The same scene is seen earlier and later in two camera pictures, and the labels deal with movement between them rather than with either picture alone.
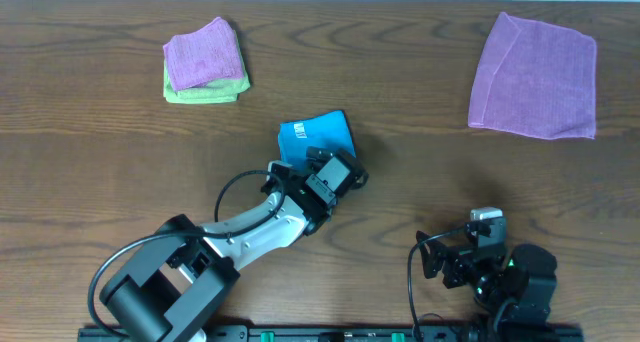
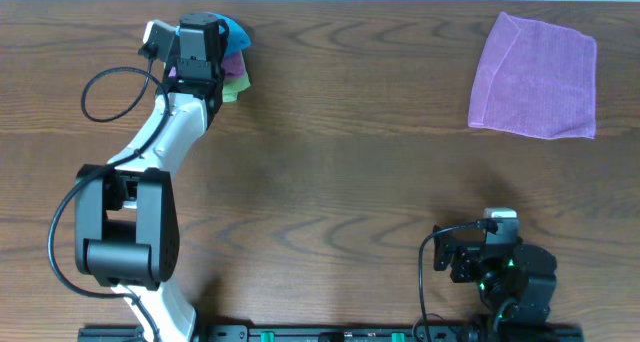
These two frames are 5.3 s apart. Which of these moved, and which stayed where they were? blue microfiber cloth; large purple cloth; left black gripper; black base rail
Moved: left black gripper; blue microfiber cloth
Stayed: black base rail; large purple cloth
